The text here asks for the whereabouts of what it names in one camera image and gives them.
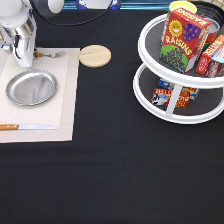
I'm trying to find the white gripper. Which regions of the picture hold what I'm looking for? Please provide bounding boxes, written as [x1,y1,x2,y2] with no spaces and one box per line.
[0,11,37,67]

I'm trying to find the wooden handled small fork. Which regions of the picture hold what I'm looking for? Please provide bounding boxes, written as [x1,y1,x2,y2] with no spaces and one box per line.
[34,52,65,58]

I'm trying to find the round silver metal plate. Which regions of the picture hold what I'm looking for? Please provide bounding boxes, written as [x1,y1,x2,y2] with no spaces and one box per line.
[6,70,57,106]

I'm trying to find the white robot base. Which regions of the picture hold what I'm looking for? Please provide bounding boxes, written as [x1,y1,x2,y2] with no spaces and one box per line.
[76,0,121,9]

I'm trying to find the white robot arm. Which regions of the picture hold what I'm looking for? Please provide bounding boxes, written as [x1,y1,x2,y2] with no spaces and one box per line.
[0,0,64,67]

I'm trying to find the round wooden coaster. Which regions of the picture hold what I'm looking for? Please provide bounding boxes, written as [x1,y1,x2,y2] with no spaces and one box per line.
[79,45,111,68]

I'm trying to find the beige woven placemat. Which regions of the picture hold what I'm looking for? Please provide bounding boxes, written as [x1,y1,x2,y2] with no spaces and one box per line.
[0,48,79,143]

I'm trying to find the white two-tier turntable shelf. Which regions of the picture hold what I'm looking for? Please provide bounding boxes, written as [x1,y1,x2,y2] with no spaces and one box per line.
[133,14,224,124]

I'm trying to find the red blue box lower tier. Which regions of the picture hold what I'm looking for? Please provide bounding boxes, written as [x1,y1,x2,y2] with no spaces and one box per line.
[151,89,190,107]

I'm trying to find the blue yellow box lower tier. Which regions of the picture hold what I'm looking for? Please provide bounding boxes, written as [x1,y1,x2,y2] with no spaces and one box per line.
[159,79,200,100]

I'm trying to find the red raisins box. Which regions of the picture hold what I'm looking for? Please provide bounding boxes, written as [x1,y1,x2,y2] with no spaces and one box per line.
[160,8,211,73]

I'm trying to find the yellow lidded can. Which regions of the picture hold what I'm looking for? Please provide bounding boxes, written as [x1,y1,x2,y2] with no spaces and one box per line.
[169,0,197,13]

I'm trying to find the black tablecloth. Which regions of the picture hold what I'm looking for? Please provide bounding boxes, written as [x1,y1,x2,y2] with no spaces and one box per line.
[0,10,224,224]

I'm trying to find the red white snack box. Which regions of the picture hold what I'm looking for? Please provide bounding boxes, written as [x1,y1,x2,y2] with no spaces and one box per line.
[196,35,224,78]

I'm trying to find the red label tin can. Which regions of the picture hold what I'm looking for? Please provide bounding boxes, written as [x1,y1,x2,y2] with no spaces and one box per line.
[203,18,220,49]

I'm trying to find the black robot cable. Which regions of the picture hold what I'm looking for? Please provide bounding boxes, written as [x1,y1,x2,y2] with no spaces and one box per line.
[29,0,116,27]

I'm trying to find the wooden handled table knife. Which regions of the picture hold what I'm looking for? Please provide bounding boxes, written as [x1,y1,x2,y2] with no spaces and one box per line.
[0,124,57,131]

